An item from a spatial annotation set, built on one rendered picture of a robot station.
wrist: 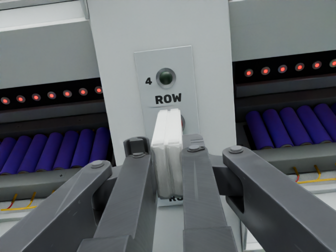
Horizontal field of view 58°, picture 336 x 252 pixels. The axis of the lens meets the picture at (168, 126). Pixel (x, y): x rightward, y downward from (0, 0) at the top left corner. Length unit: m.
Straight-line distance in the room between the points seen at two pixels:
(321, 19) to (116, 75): 0.15
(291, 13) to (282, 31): 0.01
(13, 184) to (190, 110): 0.21
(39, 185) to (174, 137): 0.22
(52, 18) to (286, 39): 0.17
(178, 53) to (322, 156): 0.19
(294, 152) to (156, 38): 0.19
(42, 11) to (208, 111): 0.15
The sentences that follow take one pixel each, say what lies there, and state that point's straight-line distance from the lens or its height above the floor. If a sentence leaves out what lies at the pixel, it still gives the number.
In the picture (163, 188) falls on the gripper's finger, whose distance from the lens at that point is 0.15.
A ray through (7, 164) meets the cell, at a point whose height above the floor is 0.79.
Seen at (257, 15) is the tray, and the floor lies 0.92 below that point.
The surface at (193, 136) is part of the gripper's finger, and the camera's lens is 0.17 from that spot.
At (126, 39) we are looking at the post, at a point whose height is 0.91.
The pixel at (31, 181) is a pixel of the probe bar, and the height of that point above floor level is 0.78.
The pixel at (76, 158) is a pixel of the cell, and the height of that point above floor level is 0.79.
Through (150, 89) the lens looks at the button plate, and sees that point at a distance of 0.22.
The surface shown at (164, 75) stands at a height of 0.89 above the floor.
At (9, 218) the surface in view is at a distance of 0.36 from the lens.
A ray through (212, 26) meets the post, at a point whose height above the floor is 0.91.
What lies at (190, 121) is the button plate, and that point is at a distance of 0.22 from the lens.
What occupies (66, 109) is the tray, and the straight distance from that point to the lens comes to 0.42.
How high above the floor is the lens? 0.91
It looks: 17 degrees down
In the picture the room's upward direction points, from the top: 7 degrees counter-clockwise
